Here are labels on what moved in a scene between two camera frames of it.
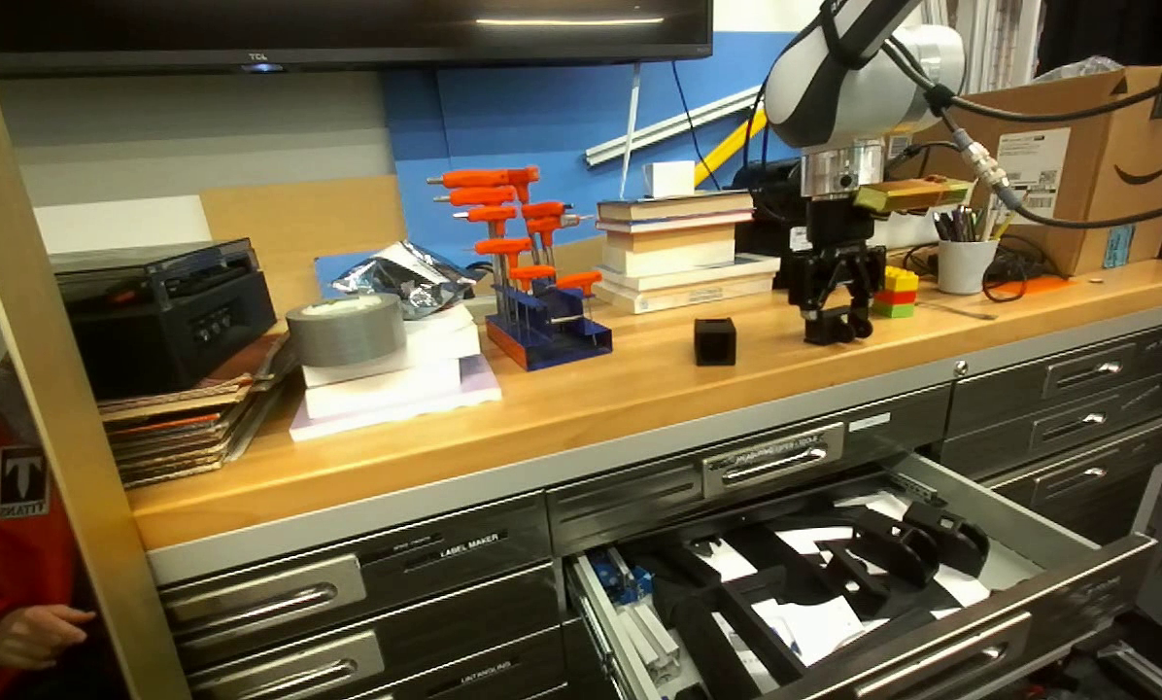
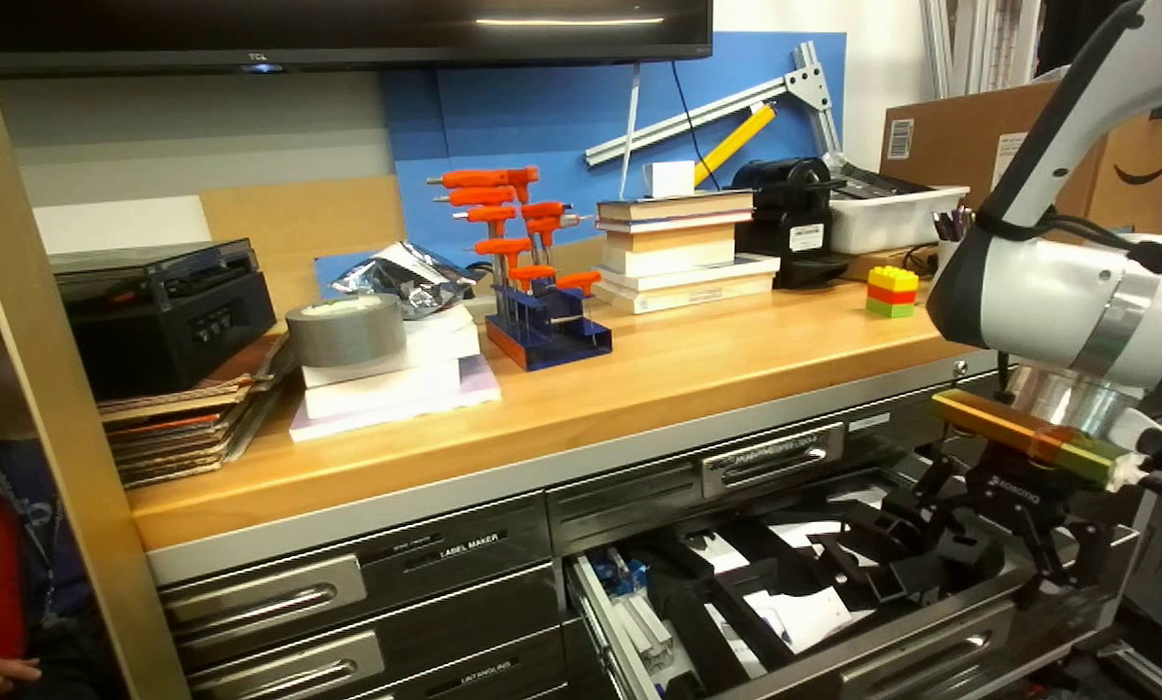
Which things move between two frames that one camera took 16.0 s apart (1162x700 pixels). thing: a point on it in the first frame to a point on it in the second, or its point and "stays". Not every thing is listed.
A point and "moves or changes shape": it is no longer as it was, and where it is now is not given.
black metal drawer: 835,593 moves or changes shape
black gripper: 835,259 to 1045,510
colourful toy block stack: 898,293 stays
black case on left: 154,323 stays
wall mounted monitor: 304,36 stays
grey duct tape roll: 351,338 stays
